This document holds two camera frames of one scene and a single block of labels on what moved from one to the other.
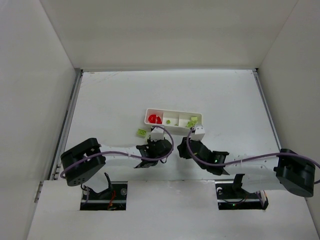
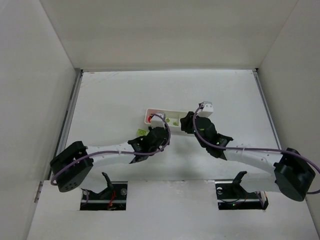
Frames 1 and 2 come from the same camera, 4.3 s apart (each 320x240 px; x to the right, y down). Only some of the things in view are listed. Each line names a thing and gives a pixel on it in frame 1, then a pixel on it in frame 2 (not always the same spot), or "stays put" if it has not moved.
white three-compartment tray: [172, 118] stays put
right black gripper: [191, 144] -> [188, 122]
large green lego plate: [142, 132] stays put
